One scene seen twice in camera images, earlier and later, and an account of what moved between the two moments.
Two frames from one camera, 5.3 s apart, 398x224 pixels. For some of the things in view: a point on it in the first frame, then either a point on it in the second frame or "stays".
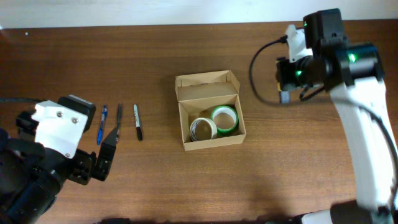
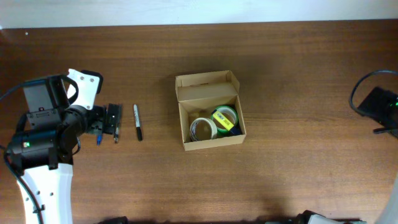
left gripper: (88, 168) to (109, 118)
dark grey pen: (119, 122) stays
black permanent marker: (137, 123) stays
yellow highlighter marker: (284, 95) to (222, 120)
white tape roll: (203, 128) stays
